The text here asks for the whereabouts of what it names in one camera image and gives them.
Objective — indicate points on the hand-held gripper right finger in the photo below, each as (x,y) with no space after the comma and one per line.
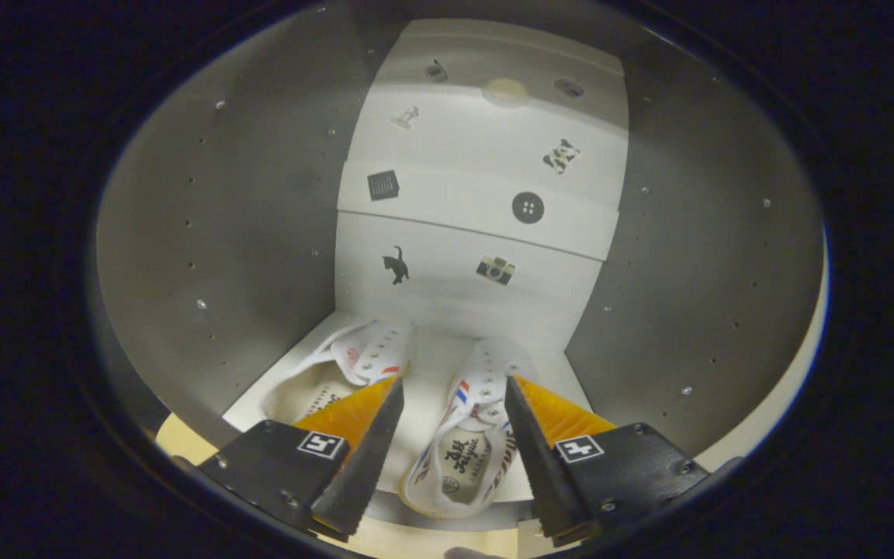
(548,466)

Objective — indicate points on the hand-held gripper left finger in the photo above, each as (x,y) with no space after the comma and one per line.
(362,466)

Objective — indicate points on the grey shoe cabinet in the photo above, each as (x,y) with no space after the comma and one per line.
(245,194)

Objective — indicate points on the white shoe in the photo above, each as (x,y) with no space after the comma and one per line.
(462,458)
(369,353)

